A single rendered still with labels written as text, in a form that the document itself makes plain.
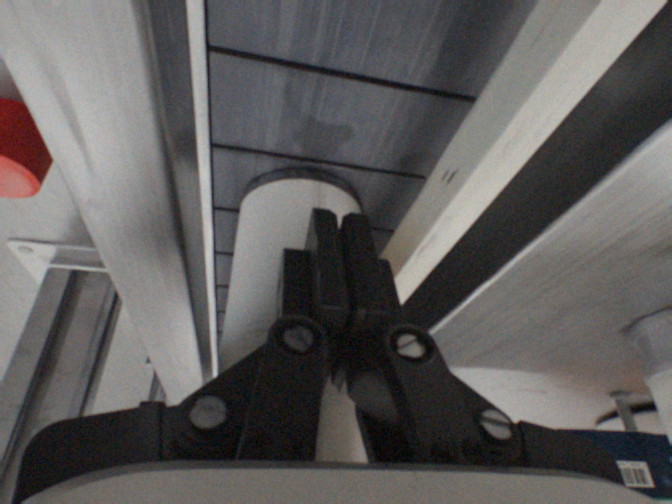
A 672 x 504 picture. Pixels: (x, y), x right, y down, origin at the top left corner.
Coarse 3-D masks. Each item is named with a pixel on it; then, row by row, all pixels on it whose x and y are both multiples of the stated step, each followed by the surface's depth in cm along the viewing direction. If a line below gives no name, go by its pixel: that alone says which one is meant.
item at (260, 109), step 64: (256, 0) 11; (320, 0) 11; (384, 0) 11; (448, 0) 11; (512, 0) 11; (256, 64) 13; (320, 64) 13; (384, 64) 13; (448, 64) 13; (256, 128) 15; (320, 128) 15; (384, 128) 15; (448, 128) 15; (384, 192) 18
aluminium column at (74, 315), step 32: (64, 288) 31; (96, 288) 32; (32, 320) 30; (64, 320) 31; (96, 320) 30; (32, 352) 29; (64, 352) 29; (96, 352) 31; (0, 384) 27; (32, 384) 28; (64, 384) 28; (96, 384) 32; (0, 416) 26; (32, 416) 28; (64, 416) 27; (0, 448) 26; (0, 480) 26
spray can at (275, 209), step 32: (256, 192) 17; (288, 192) 16; (320, 192) 16; (352, 192) 17; (256, 224) 16; (288, 224) 15; (256, 256) 15; (256, 288) 14; (256, 320) 14; (224, 352) 14; (320, 416) 12; (352, 416) 13; (320, 448) 12; (352, 448) 12
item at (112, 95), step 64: (0, 0) 3; (64, 0) 3; (128, 0) 3; (64, 64) 3; (128, 64) 3; (64, 128) 4; (128, 128) 4; (192, 128) 5; (128, 192) 5; (192, 192) 6; (128, 256) 6; (192, 256) 7; (192, 320) 8; (192, 384) 12
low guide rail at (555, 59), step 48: (576, 0) 8; (624, 0) 8; (528, 48) 10; (576, 48) 8; (624, 48) 9; (480, 96) 12; (528, 96) 10; (576, 96) 9; (480, 144) 11; (528, 144) 11; (432, 192) 14; (480, 192) 12; (432, 240) 14
